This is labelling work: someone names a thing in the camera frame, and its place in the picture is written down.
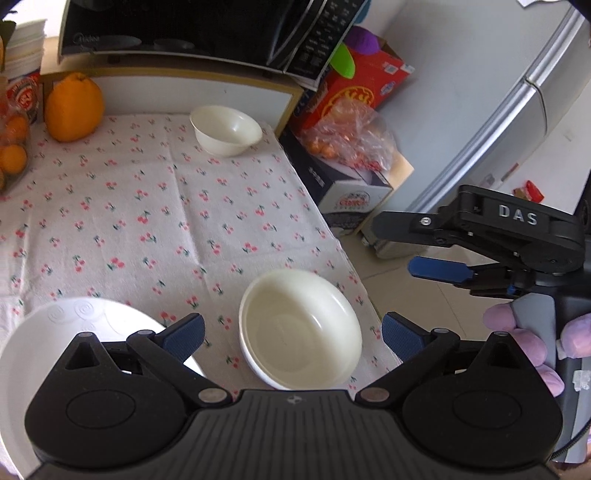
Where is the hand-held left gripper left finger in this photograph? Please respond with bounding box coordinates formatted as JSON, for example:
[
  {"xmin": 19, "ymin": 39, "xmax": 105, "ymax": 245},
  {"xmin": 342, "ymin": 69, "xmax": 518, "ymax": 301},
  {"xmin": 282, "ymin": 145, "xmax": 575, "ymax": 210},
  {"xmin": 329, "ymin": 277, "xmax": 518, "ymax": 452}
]
[{"xmin": 60, "ymin": 313, "xmax": 232, "ymax": 409}]

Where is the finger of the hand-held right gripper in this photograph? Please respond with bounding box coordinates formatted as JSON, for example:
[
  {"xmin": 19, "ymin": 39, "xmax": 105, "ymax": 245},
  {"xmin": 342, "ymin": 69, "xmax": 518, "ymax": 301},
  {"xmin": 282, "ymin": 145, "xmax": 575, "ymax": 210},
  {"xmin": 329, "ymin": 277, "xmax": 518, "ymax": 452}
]
[
  {"xmin": 407, "ymin": 257, "xmax": 514, "ymax": 297},
  {"xmin": 372, "ymin": 210, "xmax": 447, "ymax": 247}
]

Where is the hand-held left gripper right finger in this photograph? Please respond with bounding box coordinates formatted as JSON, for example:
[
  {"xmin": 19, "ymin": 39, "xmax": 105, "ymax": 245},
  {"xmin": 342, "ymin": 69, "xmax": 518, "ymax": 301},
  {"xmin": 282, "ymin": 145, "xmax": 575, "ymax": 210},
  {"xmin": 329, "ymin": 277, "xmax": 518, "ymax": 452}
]
[{"xmin": 355, "ymin": 311, "xmax": 529, "ymax": 409}]

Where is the large cream bowl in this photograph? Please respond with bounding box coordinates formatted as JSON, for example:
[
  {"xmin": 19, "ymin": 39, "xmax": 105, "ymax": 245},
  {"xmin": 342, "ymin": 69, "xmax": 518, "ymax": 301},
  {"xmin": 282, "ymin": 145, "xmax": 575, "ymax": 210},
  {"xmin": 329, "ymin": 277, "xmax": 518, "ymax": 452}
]
[{"xmin": 238, "ymin": 270, "xmax": 363, "ymax": 391}]

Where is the plain white plate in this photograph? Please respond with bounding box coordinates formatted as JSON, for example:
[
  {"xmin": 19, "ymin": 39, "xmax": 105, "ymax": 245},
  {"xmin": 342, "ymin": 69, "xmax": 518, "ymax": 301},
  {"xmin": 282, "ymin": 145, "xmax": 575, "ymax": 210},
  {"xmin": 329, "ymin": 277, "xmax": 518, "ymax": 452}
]
[{"xmin": 0, "ymin": 298, "xmax": 205, "ymax": 480}]

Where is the small cream bowl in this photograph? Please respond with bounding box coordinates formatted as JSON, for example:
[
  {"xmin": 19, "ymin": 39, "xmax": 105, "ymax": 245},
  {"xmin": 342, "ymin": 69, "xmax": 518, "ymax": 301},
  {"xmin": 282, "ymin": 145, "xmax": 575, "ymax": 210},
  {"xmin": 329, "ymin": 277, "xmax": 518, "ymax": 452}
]
[{"xmin": 189, "ymin": 105, "xmax": 263, "ymax": 158}]

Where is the person's right hand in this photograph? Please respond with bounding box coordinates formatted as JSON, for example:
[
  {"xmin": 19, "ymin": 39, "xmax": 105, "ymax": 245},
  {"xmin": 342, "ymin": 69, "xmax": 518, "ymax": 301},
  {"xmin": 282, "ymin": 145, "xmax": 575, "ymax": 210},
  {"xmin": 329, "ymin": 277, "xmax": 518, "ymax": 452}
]
[{"xmin": 482, "ymin": 302, "xmax": 591, "ymax": 398}]

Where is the small red packet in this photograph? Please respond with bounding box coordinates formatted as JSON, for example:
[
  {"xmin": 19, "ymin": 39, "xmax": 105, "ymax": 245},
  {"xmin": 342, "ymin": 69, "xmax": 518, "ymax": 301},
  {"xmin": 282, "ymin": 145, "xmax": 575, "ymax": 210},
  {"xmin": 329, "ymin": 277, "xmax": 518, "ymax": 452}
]
[{"xmin": 514, "ymin": 181, "xmax": 546, "ymax": 203}]

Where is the black and white carton box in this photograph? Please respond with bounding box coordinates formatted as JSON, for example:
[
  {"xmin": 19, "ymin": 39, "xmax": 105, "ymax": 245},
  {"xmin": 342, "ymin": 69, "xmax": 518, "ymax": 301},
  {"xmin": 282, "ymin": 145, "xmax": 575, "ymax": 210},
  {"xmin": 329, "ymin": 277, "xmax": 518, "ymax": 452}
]
[{"xmin": 279, "ymin": 128, "xmax": 415, "ymax": 237}]

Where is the plastic bag of small oranges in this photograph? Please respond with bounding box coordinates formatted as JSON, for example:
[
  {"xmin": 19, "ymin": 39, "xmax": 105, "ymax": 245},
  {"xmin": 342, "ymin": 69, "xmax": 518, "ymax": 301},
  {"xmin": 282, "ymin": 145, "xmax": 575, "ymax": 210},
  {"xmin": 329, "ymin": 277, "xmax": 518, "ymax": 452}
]
[{"xmin": 299, "ymin": 98, "xmax": 399, "ymax": 175}]

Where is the grey refrigerator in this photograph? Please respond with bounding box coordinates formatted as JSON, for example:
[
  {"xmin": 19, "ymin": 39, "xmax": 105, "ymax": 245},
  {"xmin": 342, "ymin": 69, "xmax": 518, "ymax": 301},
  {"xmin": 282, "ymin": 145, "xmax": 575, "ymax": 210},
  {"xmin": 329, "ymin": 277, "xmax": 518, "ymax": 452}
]
[{"xmin": 405, "ymin": 0, "xmax": 591, "ymax": 234}]

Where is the cherry print tablecloth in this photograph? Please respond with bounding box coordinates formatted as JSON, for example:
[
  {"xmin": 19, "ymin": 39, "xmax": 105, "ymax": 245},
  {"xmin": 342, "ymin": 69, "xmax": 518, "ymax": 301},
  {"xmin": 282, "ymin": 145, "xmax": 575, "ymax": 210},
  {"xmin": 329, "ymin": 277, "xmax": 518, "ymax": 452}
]
[{"xmin": 0, "ymin": 113, "xmax": 404, "ymax": 480}]

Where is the red carton box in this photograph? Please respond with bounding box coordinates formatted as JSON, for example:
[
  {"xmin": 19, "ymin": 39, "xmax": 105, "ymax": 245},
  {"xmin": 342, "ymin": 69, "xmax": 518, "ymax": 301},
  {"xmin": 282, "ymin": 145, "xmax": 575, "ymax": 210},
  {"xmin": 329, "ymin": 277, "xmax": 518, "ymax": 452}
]
[{"xmin": 290, "ymin": 39, "xmax": 415, "ymax": 139}]

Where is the purple and green toy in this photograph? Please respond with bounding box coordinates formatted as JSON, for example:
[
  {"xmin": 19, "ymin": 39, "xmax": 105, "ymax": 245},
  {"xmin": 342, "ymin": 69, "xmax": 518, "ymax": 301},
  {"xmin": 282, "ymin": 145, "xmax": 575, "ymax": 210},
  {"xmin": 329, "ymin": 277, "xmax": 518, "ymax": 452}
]
[{"xmin": 331, "ymin": 25, "xmax": 382, "ymax": 78}]

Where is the large orange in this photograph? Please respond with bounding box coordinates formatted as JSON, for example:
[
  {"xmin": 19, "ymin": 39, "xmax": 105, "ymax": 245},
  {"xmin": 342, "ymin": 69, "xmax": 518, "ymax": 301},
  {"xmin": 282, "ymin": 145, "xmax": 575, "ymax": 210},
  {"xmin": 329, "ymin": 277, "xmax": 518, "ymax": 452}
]
[{"xmin": 44, "ymin": 72, "xmax": 105, "ymax": 142}]

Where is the black microwave oven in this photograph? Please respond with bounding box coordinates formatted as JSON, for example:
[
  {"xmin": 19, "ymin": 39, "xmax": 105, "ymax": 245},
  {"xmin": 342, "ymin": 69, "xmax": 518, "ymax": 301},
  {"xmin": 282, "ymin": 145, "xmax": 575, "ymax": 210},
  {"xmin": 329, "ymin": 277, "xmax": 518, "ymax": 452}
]
[{"xmin": 58, "ymin": 0, "xmax": 371, "ymax": 92}]

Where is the red printed paper cup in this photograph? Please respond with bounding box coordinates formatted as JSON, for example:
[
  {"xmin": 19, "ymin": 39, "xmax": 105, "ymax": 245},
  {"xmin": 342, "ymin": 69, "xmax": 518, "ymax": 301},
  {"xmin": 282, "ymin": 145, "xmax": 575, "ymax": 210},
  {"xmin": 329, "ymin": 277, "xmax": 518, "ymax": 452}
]
[{"xmin": 6, "ymin": 75, "xmax": 41, "ymax": 124}]

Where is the stack of paper cups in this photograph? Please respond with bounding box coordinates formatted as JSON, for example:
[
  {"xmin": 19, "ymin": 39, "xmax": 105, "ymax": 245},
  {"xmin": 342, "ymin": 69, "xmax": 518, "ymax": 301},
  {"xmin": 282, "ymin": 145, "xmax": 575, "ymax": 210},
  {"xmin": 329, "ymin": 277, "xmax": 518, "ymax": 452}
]
[{"xmin": 4, "ymin": 19, "xmax": 48, "ymax": 78}]

